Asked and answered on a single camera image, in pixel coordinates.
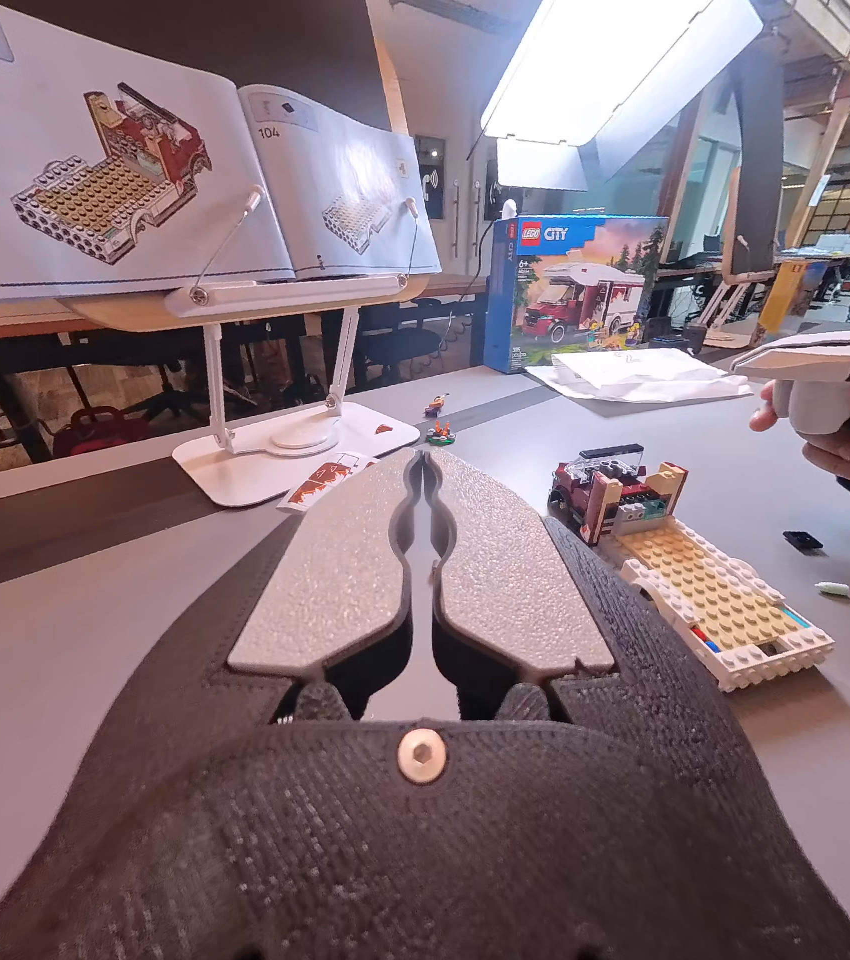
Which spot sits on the white book stand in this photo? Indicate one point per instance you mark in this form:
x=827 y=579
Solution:
x=245 y=472

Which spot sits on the purple toy minifigure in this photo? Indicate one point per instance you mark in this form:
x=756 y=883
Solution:
x=436 y=405

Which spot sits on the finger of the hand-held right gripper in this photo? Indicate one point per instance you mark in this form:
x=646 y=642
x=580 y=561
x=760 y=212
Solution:
x=807 y=366
x=829 y=339

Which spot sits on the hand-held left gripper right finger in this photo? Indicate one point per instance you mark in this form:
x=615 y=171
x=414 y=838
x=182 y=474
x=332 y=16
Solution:
x=522 y=592

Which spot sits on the campfire brick build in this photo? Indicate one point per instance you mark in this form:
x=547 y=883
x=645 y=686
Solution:
x=441 y=433

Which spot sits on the white paper bag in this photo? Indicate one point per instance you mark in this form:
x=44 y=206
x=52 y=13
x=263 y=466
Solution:
x=642 y=375

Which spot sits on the grey desk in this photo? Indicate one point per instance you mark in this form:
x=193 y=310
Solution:
x=95 y=600

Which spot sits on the transparent teal brick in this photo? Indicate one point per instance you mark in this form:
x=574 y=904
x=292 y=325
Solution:
x=655 y=510

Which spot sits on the toy set box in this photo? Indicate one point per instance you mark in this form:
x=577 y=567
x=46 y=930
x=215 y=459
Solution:
x=582 y=300

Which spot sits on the toy brick camper van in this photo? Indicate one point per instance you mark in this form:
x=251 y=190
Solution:
x=702 y=585

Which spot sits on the sticker sheet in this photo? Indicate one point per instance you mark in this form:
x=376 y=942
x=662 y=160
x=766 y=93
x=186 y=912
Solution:
x=320 y=480

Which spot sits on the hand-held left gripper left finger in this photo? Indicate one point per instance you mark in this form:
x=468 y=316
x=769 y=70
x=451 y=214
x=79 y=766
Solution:
x=327 y=585

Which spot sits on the red backpack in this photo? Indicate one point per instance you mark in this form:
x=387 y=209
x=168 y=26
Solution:
x=102 y=435

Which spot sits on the black square tile brick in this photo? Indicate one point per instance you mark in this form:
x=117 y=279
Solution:
x=802 y=540

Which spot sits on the instruction booklet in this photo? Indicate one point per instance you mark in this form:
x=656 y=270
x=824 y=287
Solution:
x=12 y=112

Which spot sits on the mint green cylinder brick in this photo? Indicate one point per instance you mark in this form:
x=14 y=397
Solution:
x=833 y=589

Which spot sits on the long wooden table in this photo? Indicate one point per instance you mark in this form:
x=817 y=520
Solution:
x=455 y=285

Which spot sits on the white studio light panel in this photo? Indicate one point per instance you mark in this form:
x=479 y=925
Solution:
x=604 y=67

